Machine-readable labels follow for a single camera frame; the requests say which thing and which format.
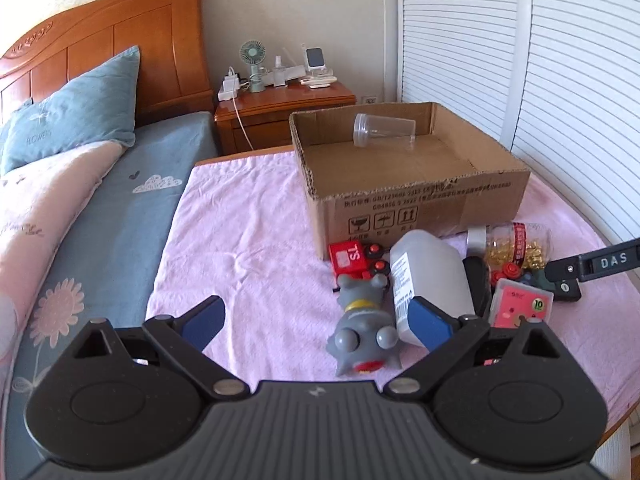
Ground white charging cable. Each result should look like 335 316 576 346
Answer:
232 97 256 152

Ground red toy train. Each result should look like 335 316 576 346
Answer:
328 240 390 280

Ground white smart display device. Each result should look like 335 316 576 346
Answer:
299 44 337 90

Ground wooden headboard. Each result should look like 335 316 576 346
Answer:
1 0 214 126

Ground small green desk fan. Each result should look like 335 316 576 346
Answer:
240 39 266 93

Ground white power strip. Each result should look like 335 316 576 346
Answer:
218 66 241 102

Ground black fidget cube red buttons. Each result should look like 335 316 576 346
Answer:
490 262 554 292

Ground blue pillow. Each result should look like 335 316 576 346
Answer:
1 46 140 174

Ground capsule bottle silver cap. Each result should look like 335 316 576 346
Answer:
466 222 551 270

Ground clear plastic cup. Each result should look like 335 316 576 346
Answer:
352 113 416 151

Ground black oval case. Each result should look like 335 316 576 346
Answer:
462 256 492 318

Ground wooden nightstand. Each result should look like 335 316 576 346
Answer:
214 81 356 155

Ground white frosted plastic container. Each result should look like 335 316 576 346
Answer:
390 230 475 347

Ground pink card pack box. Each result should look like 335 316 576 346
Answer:
488 278 553 328

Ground pink floral duvet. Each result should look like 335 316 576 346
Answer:
0 140 126 366

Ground grey rhino toy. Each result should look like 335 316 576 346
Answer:
326 274 401 377

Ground clear spray bottle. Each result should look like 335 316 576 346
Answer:
271 55 286 88

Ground white louvered closet door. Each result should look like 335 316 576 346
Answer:
397 0 639 243

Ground brown cardboard box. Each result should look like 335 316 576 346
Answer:
288 102 529 259

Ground pink table cloth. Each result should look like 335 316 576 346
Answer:
146 152 639 422

